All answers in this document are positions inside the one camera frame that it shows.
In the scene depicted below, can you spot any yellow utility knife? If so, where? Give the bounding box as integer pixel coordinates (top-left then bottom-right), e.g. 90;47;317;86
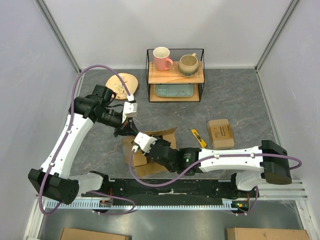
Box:
190;128;207;148

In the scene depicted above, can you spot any kraft scouring pads package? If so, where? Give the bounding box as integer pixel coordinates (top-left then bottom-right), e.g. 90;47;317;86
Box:
207;119;235;150

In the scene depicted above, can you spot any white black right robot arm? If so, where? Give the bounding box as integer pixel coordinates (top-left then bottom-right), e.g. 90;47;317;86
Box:
147;140;292;197

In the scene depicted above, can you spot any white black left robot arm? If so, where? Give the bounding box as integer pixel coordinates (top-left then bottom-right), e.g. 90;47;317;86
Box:
28;84;138;205

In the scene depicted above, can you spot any cardboard box bottom left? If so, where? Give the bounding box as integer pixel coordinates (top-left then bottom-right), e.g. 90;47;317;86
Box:
60;227;131;240

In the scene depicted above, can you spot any cardboard box bottom right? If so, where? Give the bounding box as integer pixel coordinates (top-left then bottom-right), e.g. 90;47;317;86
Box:
226;227;310;240

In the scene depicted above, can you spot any beige plate with bird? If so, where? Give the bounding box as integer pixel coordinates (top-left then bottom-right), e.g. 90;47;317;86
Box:
105;73;139;100

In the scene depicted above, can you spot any teal rectangular ceramic tray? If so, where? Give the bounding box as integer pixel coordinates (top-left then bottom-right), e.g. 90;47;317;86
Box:
155;84;194;98

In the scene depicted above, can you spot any pink ceramic mug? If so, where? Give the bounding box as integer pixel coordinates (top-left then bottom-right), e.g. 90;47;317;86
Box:
152;46;174;72

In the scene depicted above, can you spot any beige stoneware mug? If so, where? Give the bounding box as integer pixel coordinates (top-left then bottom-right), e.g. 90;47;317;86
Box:
178;53;199;78

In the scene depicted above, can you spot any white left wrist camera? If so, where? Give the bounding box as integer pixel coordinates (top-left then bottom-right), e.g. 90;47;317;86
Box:
122;102;138;123

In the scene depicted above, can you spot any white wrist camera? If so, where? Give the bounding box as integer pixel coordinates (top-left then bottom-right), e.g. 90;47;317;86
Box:
122;102;138;123
132;132;157;153

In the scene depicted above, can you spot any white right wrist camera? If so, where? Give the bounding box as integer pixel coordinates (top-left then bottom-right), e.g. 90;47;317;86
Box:
132;132;157;153

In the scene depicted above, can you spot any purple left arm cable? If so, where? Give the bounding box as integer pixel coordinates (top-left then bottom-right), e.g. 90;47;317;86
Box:
38;64;137;216

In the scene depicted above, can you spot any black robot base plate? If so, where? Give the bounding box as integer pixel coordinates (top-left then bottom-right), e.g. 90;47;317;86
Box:
97;178;260;204

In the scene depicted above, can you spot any black wire wooden shelf rack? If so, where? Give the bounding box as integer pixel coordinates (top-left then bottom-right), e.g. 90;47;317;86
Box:
145;48;205;103

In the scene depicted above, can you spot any grey slotted cable duct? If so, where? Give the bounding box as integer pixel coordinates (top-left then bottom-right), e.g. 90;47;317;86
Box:
59;198;244;211

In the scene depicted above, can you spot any aluminium frame rail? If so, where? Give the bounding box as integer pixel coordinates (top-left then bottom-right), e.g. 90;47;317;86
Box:
35;0;82;74

